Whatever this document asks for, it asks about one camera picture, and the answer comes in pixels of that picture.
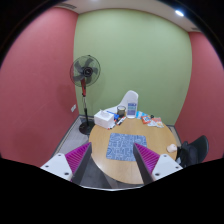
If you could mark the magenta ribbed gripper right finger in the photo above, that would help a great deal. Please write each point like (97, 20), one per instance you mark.
(153, 166)

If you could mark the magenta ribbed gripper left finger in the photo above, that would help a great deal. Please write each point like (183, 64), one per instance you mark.
(70, 166)

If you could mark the blue patterned mouse pad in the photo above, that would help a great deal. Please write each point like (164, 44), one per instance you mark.
(120, 146)

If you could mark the black office chair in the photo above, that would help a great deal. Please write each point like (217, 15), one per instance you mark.
(192, 153)

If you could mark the white red snack packet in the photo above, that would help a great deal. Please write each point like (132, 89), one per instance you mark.
(156, 122)

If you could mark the orange snack packet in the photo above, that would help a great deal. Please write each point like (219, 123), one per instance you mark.
(146, 119)

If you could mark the red black marker pen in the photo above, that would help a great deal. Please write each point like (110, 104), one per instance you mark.
(120, 121)

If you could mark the white tissue box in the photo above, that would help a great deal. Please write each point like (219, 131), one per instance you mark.
(104, 119)

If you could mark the blue pen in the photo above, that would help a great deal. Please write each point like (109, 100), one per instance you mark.
(116, 116)

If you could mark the white blue labelled container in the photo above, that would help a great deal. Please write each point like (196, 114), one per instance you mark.
(131, 110)

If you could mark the dark glass jar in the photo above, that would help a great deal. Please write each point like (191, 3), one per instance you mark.
(121, 111)

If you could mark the black standing fan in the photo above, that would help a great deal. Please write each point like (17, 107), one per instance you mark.
(84, 72)

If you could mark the white wall socket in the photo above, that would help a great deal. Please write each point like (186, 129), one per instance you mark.
(73, 108)

